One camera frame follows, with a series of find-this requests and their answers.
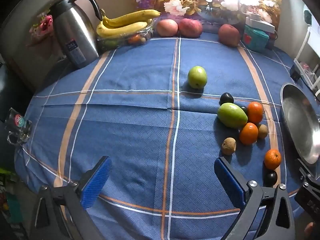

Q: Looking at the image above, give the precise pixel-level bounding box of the yellow banana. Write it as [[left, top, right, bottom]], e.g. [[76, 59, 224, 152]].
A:
[[96, 21, 148, 38], [102, 9, 162, 28]]

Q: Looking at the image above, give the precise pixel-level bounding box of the steel thermos kettle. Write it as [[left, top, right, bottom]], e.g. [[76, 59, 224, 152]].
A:
[[49, 0, 103, 69]]

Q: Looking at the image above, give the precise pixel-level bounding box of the green mango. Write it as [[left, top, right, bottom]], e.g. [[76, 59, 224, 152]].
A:
[[217, 102, 248, 129]]

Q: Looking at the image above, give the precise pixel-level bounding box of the pink flower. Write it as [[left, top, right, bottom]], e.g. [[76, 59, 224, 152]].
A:
[[26, 12, 54, 47]]

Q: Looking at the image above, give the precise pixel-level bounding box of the person's right hand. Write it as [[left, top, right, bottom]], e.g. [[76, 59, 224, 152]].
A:
[[304, 222, 316, 239]]

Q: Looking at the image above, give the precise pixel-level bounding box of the dark teal round object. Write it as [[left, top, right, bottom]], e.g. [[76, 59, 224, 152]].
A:
[[303, 9, 313, 26]]

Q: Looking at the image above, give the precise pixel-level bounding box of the clear plastic container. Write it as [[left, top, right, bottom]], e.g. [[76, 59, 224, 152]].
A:
[[97, 24, 153, 52]]

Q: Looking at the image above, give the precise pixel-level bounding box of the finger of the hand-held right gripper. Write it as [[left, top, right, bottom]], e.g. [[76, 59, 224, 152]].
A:
[[296, 158, 317, 181]]

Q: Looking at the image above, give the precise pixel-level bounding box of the round green fruit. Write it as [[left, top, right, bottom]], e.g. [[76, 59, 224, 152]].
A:
[[187, 66, 208, 89]]

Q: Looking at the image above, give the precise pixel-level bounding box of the teal box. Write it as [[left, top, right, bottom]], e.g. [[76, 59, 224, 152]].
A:
[[243, 24, 270, 53]]

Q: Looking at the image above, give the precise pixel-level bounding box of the blue checked tablecloth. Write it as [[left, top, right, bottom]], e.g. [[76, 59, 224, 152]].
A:
[[14, 31, 320, 240]]

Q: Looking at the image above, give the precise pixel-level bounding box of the brown kiwi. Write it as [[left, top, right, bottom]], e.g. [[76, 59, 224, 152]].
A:
[[257, 124, 269, 139], [221, 137, 237, 155]]

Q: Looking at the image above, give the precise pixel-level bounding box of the pale pink apple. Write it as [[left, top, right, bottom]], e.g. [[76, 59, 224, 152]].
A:
[[156, 19, 178, 37]]

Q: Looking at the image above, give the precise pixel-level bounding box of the white box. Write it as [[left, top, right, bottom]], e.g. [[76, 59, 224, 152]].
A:
[[245, 12, 275, 33]]

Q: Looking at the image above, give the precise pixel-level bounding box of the white rack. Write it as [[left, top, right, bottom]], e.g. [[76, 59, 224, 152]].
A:
[[294, 26, 320, 98]]

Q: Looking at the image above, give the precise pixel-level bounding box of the orange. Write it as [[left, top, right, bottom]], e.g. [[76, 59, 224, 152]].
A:
[[264, 149, 282, 170], [239, 122, 259, 145], [247, 102, 265, 124]]

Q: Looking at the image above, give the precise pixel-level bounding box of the black charger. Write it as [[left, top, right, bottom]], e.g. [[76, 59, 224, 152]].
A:
[[289, 64, 304, 82]]

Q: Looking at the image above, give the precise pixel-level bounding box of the glass mug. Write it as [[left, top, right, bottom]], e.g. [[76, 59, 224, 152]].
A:
[[4, 107, 33, 145]]

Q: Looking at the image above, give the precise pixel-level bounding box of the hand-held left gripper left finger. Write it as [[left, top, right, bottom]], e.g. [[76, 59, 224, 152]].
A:
[[34, 156, 113, 240]]

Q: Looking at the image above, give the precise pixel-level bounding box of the clear plastic bag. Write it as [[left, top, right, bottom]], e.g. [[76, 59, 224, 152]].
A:
[[300, 62, 319, 83]]

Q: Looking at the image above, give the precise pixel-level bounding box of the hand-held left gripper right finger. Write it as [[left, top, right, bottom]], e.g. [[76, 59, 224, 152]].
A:
[[214, 156, 297, 240]]

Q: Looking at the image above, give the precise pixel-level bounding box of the dark red apple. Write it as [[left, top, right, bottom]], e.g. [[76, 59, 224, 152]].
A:
[[218, 24, 241, 47]]

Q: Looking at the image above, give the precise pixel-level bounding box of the metal bowl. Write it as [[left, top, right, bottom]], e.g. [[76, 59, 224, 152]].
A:
[[280, 83, 320, 165]]

